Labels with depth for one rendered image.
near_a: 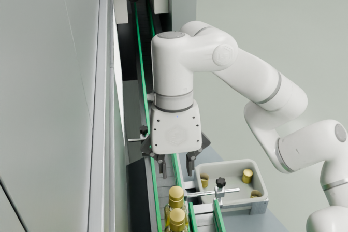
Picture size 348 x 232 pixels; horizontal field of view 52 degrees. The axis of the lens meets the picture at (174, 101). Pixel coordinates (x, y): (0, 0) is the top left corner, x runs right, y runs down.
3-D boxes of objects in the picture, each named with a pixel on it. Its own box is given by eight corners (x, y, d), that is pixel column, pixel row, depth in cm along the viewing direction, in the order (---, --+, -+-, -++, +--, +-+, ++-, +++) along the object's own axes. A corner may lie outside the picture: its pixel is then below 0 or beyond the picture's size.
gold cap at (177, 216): (168, 218, 82) (168, 208, 79) (184, 217, 82) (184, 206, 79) (170, 233, 79) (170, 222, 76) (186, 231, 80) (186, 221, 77)
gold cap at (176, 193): (168, 197, 86) (167, 186, 84) (182, 195, 87) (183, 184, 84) (169, 209, 84) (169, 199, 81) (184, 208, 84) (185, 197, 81)
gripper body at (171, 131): (148, 108, 65) (152, 159, 70) (203, 103, 66) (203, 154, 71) (146, 91, 72) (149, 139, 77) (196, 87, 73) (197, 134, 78)
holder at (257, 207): (179, 181, 134) (179, 168, 129) (250, 173, 137) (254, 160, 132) (186, 223, 122) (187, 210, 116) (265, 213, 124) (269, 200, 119)
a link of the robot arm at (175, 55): (216, 20, 71) (244, 31, 63) (216, 71, 75) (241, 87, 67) (144, 31, 65) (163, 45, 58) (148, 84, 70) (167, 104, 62)
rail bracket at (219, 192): (182, 204, 111) (183, 180, 103) (235, 198, 113) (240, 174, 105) (183, 213, 109) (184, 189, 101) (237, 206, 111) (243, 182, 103)
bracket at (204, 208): (187, 216, 116) (188, 203, 112) (216, 212, 117) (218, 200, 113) (189, 226, 114) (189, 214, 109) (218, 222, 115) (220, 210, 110)
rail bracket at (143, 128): (130, 151, 129) (126, 125, 120) (149, 149, 129) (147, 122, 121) (130, 160, 126) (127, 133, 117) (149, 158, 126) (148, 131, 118)
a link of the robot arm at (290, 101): (292, 125, 68) (231, 153, 77) (346, 160, 79) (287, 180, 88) (277, 61, 77) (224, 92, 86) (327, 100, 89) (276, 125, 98)
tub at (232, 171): (193, 178, 135) (193, 163, 129) (251, 172, 137) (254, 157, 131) (201, 220, 122) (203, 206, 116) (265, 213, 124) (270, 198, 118)
